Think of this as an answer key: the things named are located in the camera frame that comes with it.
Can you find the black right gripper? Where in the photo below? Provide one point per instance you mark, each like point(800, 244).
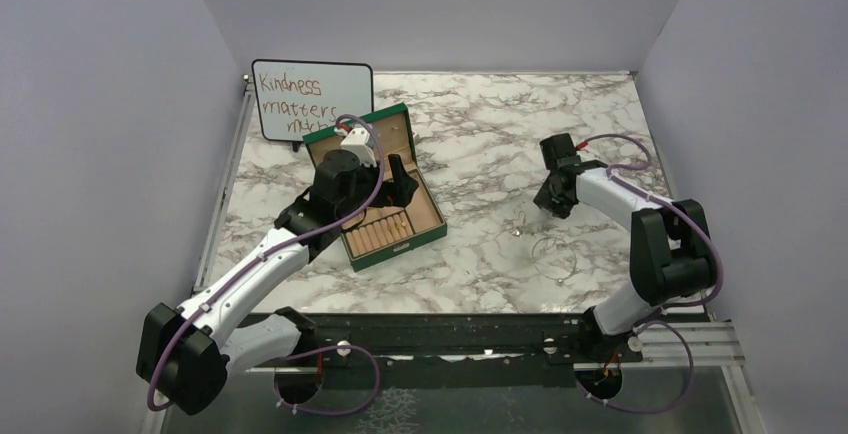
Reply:
point(543, 199)

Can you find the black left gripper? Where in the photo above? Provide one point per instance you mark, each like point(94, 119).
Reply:
point(399, 192)

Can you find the green jewelry box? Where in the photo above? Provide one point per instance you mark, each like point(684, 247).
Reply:
point(391, 212)

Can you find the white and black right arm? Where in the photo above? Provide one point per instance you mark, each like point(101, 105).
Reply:
point(671, 255)

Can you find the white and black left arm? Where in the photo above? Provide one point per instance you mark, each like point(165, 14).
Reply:
point(187, 353)

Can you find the small gold earring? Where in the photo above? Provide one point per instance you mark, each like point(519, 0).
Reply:
point(515, 226)

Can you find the whiteboard with red writing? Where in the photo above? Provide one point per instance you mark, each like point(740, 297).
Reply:
point(295, 98)

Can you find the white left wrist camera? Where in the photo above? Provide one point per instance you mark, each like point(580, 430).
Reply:
point(358, 141)

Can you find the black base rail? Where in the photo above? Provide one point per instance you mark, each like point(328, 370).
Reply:
point(434, 351)

